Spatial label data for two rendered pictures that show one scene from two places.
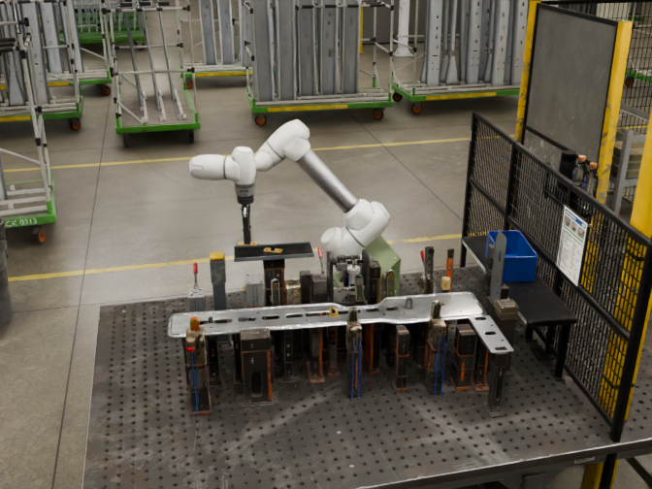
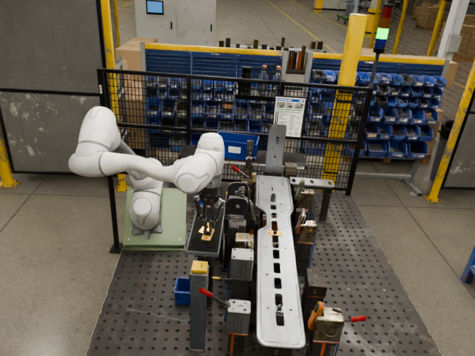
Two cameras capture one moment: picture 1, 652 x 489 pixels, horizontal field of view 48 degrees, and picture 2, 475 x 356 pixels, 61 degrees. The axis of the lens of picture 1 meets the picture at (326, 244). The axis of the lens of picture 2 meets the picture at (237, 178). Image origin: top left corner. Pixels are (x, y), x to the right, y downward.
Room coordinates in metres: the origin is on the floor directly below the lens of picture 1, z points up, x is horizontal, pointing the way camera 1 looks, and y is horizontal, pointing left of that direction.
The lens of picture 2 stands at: (2.71, 1.72, 2.22)
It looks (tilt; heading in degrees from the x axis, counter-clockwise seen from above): 28 degrees down; 279
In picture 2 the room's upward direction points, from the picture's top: 4 degrees clockwise
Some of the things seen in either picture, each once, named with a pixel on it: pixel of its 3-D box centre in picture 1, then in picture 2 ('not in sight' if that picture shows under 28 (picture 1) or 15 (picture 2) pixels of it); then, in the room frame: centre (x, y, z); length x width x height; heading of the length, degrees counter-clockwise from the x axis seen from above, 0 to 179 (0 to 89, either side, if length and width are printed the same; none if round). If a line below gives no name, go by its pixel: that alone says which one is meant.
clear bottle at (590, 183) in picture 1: (590, 185); (277, 80); (2.95, -1.13, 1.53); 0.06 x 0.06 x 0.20
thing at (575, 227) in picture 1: (572, 245); (288, 116); (2.84, -1.05, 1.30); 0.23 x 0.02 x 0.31; 8
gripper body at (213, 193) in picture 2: (245, 203); (209, 193); (3.05, 0.36, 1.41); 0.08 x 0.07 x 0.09; 1
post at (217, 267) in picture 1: (219, 300); (198, 309); (3.05, 0.50, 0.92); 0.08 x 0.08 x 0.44; 8
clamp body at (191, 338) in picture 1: (199, 371); (322, 345); (2.52, 0.52, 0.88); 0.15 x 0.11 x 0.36; 8
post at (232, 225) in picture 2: (306, 309); (232, 256); (2.99, 0.09, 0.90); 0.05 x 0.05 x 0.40; 8
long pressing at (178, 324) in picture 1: (329, 314); (276, 236); (2.78, -0.01, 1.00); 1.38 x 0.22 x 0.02; 98
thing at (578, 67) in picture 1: (558, 151); (53, 97); (5.16, -1.70, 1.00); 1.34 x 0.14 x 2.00; 13
